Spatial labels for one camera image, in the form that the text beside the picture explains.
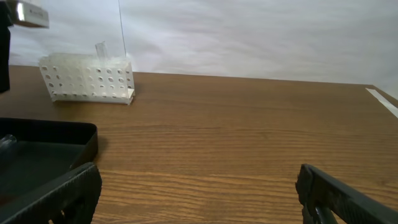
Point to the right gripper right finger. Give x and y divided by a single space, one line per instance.
342 202

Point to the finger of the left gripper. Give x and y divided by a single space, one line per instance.
3 62

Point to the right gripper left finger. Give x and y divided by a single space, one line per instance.
56 202

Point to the clear test tube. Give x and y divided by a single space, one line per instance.
102 51
7 143

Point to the black tray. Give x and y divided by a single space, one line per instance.
46 155

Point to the white test tube rack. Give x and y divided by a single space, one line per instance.
87 79

